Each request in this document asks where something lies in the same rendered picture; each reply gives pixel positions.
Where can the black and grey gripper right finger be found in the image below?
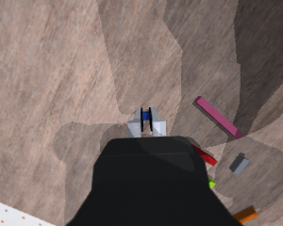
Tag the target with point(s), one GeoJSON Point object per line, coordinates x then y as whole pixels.
{"type": "Point", "coordinates": [157, 126]}

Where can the grey rod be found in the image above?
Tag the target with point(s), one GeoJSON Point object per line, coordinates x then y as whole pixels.
{"type": "Point", "coordinates": [239, 164]}

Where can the lime green rod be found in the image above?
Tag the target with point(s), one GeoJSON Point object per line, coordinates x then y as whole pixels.
{"type": "Point", "coordinates": [211, 182]}

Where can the orange rod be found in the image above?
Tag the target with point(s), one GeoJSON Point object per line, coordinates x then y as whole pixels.
{"type": "Point", "coordinates": [246, 215]}

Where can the red rod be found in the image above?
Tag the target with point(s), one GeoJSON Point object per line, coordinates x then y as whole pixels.
{"type": "Point", "coordinates": [206, 156]}

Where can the small blue block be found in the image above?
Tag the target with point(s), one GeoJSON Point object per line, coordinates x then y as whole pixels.
{"type": "Point", "coordinates": [145, 115]}

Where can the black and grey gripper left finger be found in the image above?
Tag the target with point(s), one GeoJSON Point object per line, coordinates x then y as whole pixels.
{"type": "Point", "coordinates": [135, 127]}

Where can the pink rod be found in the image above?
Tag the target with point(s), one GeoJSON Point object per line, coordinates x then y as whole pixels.
{"type": "Point", "coordinates": [228, 126]}

